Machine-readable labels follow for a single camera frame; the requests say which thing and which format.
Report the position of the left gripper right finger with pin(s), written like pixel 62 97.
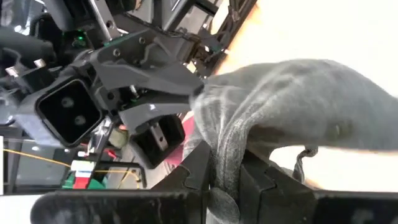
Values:
pixel 280 205

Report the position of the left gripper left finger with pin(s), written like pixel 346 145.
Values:
pixel 124 208

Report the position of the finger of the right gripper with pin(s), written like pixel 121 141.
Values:
pixel 149 68
pixel 146 112

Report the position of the grey-green cap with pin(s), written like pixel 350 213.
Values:
pixel 280 102

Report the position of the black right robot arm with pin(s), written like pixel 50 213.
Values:
pixel 25 43

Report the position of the red green white box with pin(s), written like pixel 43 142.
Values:
pixel 82 177

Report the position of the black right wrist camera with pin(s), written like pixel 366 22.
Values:
pixel 68 112

